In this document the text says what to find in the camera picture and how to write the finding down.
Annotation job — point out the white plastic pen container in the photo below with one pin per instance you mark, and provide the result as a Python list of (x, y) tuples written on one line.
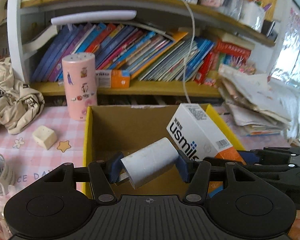
[(252, 15)]

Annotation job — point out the row of colourful books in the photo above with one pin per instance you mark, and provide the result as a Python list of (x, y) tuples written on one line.
[(145, 52)]

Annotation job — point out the pink cylinder with stickers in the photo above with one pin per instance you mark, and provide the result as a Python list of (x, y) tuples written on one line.
[(80, 85)]

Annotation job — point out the orange and white toothpaste box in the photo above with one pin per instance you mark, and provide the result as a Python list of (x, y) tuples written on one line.
[(115, 78)]

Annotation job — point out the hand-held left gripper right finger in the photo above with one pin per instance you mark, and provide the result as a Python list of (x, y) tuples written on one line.
[(184, 168)]

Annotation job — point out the beige printed cloth bag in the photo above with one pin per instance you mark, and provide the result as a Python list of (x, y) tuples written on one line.
[(12, 97)]

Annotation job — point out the white bar desk lamp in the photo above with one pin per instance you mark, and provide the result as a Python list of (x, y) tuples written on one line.
[(92, 17)]

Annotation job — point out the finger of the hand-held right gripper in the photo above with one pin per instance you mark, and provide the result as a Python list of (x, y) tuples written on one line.
[(250, 156), (265, 171)]

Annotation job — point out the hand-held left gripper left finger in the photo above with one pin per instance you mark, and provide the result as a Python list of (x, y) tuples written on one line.
[(115, 168)]

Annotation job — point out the yellow-rimmed cardboard box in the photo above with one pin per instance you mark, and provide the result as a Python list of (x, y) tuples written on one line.
[(130, 130)]

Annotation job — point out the small black stand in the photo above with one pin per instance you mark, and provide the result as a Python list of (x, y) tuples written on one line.
[(268, 30)]

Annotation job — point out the stack of loose papers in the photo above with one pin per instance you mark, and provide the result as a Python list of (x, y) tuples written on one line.
[(255, 102)]

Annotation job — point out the white cube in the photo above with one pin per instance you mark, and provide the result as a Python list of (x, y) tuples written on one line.
[(45, 137)]

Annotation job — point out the wooden bookshelf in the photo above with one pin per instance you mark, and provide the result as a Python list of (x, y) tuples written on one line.
[(150, 90)]

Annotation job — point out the small grey toy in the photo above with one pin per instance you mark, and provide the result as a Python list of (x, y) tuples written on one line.
[(0, 177)]

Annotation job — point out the shiny translucent curtain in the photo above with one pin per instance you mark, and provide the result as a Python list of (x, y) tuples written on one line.
[(292, 62)]

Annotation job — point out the white carton with orange end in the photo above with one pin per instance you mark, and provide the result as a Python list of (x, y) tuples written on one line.
[(197, 130)]

